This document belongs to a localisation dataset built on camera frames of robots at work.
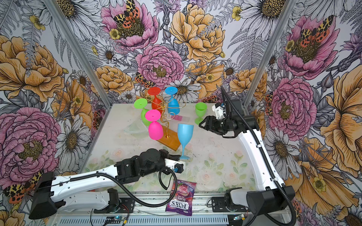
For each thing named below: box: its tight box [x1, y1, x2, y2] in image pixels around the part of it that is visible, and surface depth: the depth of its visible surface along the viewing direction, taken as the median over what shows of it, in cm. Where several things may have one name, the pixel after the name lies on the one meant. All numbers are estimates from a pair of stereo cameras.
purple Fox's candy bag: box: [165, 179, 198, 217], surface depth 76 cm
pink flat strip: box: [171, 114, 183, 122], surface depth 113 cm
